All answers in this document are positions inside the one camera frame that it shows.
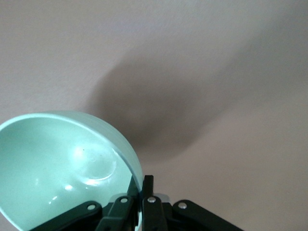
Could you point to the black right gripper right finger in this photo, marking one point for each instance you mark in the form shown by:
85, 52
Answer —
151, 211

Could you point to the light green bowl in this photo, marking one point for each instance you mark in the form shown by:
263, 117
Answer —
48, 156

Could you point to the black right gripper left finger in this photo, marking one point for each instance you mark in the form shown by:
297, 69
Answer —
115, 211

